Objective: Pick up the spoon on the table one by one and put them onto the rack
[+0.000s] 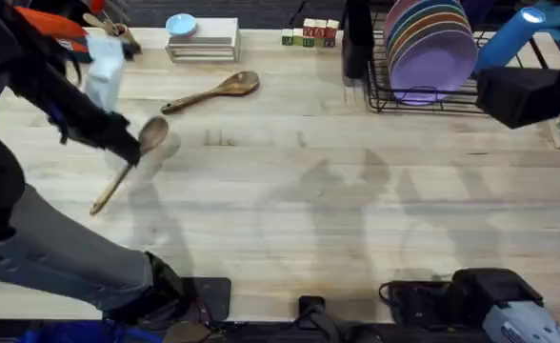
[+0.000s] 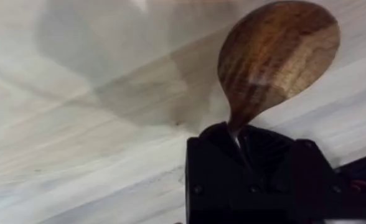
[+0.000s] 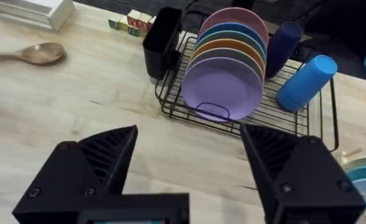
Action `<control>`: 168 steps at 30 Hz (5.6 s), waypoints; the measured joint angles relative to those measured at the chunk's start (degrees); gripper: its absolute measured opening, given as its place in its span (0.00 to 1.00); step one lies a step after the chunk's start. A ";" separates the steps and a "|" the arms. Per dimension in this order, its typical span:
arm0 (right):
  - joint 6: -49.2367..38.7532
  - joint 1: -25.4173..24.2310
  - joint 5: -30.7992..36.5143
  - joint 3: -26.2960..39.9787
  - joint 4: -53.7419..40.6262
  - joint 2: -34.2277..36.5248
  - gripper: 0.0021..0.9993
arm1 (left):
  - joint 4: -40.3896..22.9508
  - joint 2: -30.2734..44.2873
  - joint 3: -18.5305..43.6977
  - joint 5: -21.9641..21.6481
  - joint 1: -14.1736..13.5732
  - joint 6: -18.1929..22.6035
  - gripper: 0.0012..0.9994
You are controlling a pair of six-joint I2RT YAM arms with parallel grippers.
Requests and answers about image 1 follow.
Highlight black wire dish rack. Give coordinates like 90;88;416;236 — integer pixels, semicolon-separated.
361;0;560;116

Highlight black box with cable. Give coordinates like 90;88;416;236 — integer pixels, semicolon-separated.
378;279;455;331

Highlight orange and black tool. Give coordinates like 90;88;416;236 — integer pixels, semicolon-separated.
14;5;93;64

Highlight toy blocks on green board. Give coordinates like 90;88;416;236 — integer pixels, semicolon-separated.
280;17;341;49

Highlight green plate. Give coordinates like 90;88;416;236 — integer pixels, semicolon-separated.
387;3;468;54

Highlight light blue bowl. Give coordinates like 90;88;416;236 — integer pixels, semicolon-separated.
165;12;199;38

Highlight orange plate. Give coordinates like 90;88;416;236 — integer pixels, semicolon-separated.
388;10;471;62

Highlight black upright holder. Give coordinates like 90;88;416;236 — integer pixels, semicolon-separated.
340;0;375;81

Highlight pink plate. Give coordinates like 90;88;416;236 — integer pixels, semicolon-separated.
383;0;412;42

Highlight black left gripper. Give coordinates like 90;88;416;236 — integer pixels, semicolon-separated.
54;89;143;168

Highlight blue object under rail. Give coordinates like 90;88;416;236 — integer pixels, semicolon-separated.
16;319;163;343

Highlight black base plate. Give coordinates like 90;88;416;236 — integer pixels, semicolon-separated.
182;276;232;324

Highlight blue cylinder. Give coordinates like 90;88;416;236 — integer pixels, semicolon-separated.
472;6;548;76

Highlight wooden spoon with dark bowl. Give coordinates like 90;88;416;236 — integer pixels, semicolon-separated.
160;71;261;115

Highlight mauve plate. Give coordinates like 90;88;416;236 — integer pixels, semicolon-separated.
389;19;475;71

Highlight black clamp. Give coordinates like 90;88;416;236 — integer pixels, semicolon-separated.
297;294;328;331

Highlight black rail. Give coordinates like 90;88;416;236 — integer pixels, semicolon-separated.
0;319;560;343

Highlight heap of wooden utensils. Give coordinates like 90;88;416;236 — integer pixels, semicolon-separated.
81;11;144;62

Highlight purple plate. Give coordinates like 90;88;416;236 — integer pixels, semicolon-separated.
389;29;479;107

